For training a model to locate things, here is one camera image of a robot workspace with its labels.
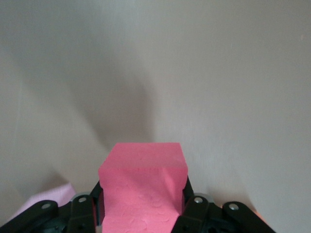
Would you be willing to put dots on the red foam cube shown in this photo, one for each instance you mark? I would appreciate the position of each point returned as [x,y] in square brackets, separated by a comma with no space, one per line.
[143,174]

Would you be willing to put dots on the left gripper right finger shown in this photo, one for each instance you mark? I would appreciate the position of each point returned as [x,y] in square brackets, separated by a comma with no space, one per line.
[209,218]

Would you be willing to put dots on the pink foam cube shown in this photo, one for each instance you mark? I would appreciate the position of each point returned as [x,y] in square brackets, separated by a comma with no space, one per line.
[56,194]

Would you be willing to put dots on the brown table mat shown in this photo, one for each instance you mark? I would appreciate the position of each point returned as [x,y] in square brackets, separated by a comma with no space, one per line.
[194,72]

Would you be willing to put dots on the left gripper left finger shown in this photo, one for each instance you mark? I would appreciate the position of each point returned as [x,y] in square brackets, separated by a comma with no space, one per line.
[77,216]

